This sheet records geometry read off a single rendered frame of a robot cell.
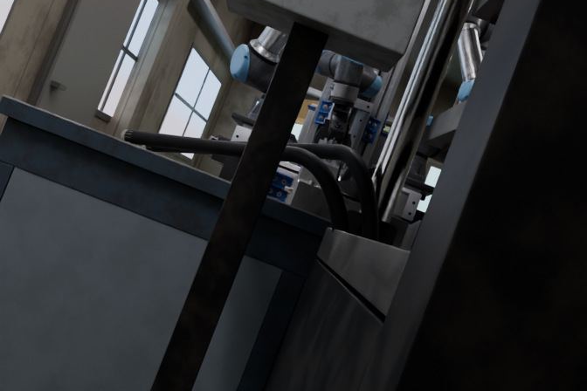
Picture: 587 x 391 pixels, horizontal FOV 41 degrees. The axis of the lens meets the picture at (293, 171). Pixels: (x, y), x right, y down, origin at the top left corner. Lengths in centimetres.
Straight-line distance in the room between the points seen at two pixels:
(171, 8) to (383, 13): 548
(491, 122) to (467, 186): 5
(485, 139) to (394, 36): 67
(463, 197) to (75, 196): 118
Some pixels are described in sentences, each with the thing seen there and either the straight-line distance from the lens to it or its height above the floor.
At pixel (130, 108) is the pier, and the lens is 656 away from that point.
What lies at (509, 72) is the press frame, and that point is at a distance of 59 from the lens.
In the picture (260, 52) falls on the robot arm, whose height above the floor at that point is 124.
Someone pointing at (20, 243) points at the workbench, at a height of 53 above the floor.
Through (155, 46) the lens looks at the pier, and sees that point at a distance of 661.
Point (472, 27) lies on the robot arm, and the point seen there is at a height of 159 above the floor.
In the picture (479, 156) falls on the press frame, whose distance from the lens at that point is 57.
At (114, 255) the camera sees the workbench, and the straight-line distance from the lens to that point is 163.
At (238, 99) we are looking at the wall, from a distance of 1045.
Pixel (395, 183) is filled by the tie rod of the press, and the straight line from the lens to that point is 144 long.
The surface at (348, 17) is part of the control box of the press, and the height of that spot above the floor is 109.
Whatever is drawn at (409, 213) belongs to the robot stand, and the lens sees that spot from 248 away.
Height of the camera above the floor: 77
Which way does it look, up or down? 3 degrees up
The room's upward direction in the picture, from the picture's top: 21 degrees clockwise
